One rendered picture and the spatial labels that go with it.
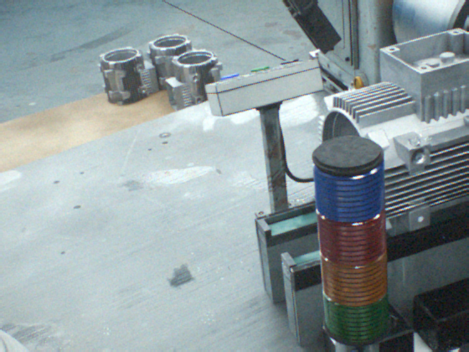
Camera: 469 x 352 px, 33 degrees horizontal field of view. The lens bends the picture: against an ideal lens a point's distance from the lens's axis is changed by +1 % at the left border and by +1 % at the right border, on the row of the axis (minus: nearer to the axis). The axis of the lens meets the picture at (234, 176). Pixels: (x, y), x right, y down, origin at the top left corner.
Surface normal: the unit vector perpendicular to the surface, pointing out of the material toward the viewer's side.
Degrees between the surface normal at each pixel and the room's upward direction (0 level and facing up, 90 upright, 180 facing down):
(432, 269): 90
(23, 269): 0
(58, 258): 0
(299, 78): 69
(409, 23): 84
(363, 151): 0
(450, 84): 90
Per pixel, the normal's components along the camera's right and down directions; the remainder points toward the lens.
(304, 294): 0.33, 0.44
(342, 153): -0.12, -0.86
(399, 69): -0.93, 0.27
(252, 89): 0.25, 0.11
